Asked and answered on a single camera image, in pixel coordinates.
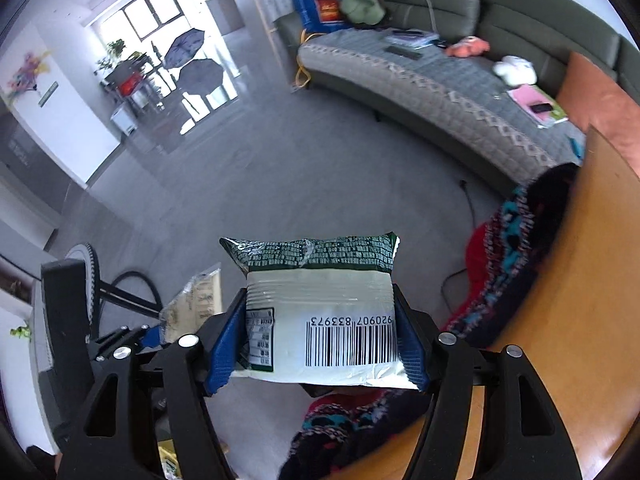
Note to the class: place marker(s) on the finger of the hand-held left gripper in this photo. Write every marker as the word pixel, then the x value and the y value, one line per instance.
pixel 112 338

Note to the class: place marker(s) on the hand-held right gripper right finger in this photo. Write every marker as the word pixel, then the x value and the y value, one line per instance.
pixel 414 350

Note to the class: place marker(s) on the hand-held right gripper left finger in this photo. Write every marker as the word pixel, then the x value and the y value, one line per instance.
pixel 225 350

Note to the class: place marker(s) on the clear bag with beige print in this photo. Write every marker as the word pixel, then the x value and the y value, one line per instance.
pixel 197 300

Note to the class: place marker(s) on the green and white snack packet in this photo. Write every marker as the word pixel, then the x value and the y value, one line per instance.
pixel 325 300

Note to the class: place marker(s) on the small green toy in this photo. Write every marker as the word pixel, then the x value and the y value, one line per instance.
pixel 20 333

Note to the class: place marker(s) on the person's patterned red clothing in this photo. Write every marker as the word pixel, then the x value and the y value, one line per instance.
pixel 505 260

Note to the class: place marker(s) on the white storage box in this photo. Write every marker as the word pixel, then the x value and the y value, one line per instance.
pixel 124 119

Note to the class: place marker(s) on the metal table with red box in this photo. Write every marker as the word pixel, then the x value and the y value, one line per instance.
pixel 132 82

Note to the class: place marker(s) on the grey diamond trim sofa blanket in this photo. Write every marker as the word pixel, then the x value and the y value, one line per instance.
pixel 425 90

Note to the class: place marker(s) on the black phone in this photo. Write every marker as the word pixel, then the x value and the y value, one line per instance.
pixel 541 108

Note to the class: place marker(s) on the grey open umbrella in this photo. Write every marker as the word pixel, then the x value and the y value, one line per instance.
pixel 202 76

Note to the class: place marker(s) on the pink book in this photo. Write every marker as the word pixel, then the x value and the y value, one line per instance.
pixel 537 97

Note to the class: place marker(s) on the potted green plant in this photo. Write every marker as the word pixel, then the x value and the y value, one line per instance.
pixel 117 52

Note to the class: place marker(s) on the white plush toy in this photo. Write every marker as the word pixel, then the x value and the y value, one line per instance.
pixel 515 70

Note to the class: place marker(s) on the black remote control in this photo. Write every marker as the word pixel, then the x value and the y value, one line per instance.
pixel 402 52

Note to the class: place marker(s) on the dark blue open umbrella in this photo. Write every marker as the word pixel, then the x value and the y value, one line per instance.
pixel 185 47

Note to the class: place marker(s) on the pink plush toy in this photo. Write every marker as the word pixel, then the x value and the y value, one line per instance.
pixel 467 47

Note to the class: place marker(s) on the orange cushion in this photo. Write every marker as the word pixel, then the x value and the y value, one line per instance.
pixel 600 100

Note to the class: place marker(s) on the blue plastic packet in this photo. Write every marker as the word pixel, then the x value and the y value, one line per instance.
pixel 410 37

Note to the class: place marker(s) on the green hat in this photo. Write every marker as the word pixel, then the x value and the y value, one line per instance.
pixel 362 7

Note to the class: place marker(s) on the blue shopping bag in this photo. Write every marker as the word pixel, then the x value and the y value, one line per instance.
pixel 322 7

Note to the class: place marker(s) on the green leather sofa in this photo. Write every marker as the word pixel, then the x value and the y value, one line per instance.
pixel 525 5

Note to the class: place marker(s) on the colourful wall art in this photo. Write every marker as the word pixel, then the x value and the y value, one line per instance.
pixel 27 72

